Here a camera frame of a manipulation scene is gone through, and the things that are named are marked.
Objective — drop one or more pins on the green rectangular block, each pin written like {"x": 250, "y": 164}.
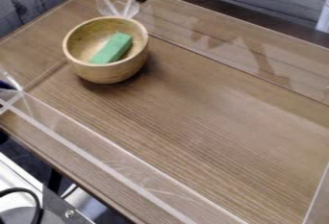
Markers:
{"x": 114, "y": 49}

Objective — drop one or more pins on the light brown wooden bowl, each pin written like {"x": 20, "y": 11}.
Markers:
{"x": 87, "y": 38}

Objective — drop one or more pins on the black table leg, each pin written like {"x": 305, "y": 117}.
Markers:
{"x": 55, "y": 181}

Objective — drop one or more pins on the clear acrylic enclosure wall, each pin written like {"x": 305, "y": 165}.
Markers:
{"x": 211, "y": 138}

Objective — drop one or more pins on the white post at right edge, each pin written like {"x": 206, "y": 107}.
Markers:
{"x": 323, "y": 22}

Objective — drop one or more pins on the grey metal bracket with screw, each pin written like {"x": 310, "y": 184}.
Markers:
{"x": 58, "y": 212}

